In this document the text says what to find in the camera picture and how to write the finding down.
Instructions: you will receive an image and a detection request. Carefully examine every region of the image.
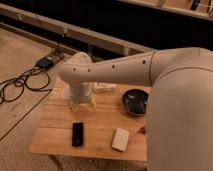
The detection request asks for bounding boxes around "black remote control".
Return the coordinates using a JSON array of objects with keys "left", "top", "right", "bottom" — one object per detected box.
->
[{"left": 72, "top": 122, "right": 84, "bottom": 147}]

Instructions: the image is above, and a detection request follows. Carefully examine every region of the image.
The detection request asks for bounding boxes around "black cable left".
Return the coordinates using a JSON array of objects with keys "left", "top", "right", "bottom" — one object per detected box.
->
[{"left": 0, "top": 49, "right": 68, "bottom": 105}]

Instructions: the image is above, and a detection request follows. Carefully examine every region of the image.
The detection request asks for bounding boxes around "white rectangular box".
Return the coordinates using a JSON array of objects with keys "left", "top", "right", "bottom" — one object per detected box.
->
[{"left": 112, "top": 128, "right": 130, "bottom": 152}]

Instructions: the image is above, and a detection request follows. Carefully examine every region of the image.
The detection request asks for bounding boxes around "black bowl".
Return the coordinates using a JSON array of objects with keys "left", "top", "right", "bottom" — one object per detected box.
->
[{"left": 122, "top": 89, "right": 149, "bottom": 116}]

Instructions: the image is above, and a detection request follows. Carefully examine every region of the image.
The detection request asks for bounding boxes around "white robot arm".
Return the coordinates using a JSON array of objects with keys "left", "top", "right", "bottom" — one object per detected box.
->
[{"left": 59, "top": 47, "right": 213, "bottom": 171}]

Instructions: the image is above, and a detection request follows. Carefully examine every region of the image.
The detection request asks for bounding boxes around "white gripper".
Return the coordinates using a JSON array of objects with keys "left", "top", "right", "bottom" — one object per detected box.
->
[{"left": 69, "top": 82, "right": 96, "bottom": 112}]

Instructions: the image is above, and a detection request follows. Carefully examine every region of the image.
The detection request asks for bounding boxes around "black power adapter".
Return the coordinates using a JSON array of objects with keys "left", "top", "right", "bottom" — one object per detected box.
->
[{"left": 36, "top": 56, "right": 54, "bottom": 70}]

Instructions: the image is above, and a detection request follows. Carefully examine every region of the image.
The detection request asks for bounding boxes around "wooden table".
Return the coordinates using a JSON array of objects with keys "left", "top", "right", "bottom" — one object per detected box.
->
[{"left": 30, "top": 78, "right": 147, "bottom": 161}]

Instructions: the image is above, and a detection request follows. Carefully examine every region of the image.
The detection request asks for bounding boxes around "small red object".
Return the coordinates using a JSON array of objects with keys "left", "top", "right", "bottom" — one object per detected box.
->
[{"left": 138, "top": 126, "right": 146, "bottom": 134}]

